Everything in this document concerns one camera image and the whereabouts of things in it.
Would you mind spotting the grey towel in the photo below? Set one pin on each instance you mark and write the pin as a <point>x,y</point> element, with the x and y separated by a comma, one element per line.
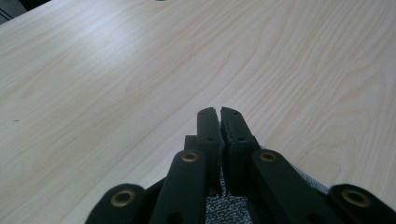
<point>227,211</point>

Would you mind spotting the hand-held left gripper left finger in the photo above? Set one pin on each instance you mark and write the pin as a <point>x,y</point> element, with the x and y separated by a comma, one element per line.
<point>208,130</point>

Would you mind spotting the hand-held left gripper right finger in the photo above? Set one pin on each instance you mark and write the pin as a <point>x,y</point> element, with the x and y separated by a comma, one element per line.
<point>238,130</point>

